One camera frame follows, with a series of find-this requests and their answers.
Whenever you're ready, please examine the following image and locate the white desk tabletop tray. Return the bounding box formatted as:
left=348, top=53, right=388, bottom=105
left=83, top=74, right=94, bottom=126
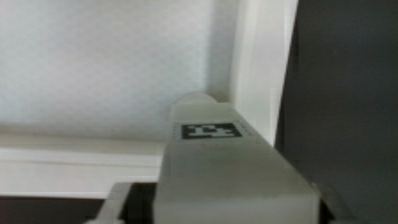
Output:
left=0, top=0, right=300, bottom=198

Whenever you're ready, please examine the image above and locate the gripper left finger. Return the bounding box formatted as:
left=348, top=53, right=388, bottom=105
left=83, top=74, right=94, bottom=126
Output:
left=83, top=182, right=156, bottom=224

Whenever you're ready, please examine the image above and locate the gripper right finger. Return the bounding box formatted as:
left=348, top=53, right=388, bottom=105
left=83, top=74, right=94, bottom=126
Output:
left=316, top=184, right=362, bottom=224

